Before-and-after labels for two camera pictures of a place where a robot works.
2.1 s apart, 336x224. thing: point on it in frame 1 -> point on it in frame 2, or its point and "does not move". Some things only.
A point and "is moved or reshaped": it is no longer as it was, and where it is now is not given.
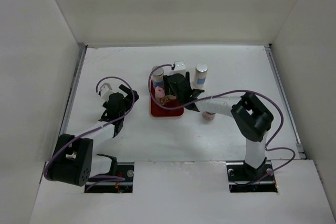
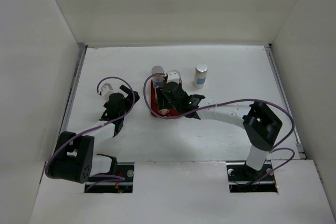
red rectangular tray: [157, 111] does not move
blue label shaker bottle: [158, 76] does not move
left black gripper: [128, 99] does not move
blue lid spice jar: [208, 116] is moved or reshaped
